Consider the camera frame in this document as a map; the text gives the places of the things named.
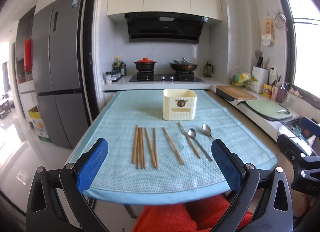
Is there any steel spoon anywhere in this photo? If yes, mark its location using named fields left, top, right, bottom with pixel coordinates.
left=202, top=123, right=214, bottom=141
left=187, top=128, right=213, bottom=162

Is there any wooden chopstick seven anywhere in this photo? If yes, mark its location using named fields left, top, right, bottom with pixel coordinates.
left=162, top=127, right=184, bottom=165

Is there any wooden chopstick four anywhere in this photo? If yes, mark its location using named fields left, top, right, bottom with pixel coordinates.
left=140, top=128, right=146, bottom=169

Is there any wooden chopstick one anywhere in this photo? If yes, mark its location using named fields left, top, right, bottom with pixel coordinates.
left=132, top=125, right=138, bottom=163

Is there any wooden chopstick eight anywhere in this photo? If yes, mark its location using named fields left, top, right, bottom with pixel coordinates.
left=178, top=122, right=201, bottom=159

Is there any wooden chopstick two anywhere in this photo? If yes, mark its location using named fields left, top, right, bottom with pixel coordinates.
left=136, top=127, right=140, bottom=169

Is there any wooden chopstick five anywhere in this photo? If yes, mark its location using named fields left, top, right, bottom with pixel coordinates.
left=144, top=128, right=157, bottom=168

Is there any wooden chopstick six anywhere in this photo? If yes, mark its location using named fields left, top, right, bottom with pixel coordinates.
left=153, top=128, right=159, bottom=169

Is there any green cutting board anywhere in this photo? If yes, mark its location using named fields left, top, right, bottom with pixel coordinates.
left=245, top=99, right=293, bottom=121

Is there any purple soap bottle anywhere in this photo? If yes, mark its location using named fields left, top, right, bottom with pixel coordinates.
left=276, top=82, right=288, bottom=103

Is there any pink utensil cup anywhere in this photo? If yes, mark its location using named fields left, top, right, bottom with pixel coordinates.
left=271, top=86, right=278, bottom=101

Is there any yellow tin can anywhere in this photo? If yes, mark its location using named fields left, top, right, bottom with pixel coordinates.
left=262, top=84, right=272, bottom=98

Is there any orange towel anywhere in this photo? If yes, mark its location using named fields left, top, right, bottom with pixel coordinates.
left=132, top=194, right=254, bottom=232

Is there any light blue woven table mat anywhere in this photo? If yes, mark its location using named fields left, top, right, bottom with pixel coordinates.
left=69, top=90, right=277, bottom=205

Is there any white knife block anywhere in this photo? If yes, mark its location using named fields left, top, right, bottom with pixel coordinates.
left=250, top=66, right=268, bottom=94

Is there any wooden cutting board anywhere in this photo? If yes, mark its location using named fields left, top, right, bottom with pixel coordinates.
left=216, top=85, right=258, bottom=101

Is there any yellow cardboard box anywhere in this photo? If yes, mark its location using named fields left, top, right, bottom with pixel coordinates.
left=28, top=106, right=52, bottom=143

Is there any black tray under board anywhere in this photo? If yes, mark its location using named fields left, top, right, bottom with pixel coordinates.
left=215, top=88, right=235, bottom=102

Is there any cream plastic utensil holder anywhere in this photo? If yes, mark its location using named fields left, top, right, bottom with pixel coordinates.
left=162, top=89, right=197, bottom=121

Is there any spice jar rack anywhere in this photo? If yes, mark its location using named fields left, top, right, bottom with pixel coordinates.
left=110, top=70, right=122, bottom=82

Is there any white spice shaker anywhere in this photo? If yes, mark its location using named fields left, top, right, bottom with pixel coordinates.
left=105, top=72, right=112, bottom=84

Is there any dark french press jug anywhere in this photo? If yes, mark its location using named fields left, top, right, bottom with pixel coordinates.
left=204, top=63, right=214, bottom=78

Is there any black gas cooktop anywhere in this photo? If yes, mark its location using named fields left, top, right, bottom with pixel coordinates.
left=129, top=72, right=204, bottom=83

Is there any sauce bottles group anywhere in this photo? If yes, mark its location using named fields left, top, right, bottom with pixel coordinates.
left=113, top=56, right=126, bottom=76

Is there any wok with glass lid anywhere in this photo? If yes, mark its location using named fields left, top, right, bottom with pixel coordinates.
left=169, top=57, right=198, bottom=72

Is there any black pot orange lid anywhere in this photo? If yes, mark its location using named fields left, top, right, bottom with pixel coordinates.
left=135, top=57, right=156, bottom=72

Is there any red hanging cloth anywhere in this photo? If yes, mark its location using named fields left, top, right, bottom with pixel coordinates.
left=23, top=39, right=32, bottom=72

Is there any grey double door refrigerator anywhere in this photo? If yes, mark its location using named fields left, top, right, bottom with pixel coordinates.
left=31, top=0, right=89, bottom=148

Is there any black range hood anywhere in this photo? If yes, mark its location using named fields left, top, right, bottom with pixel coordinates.
left=124, top=12, right=208, bottom=44

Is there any hanging wall calendar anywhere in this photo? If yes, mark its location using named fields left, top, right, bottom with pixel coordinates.
left=261, top=16, right=275, bottom=47

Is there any wire wall trivet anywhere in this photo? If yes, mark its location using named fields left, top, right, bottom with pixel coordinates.
left=272, top=11, right=286, bottom=29

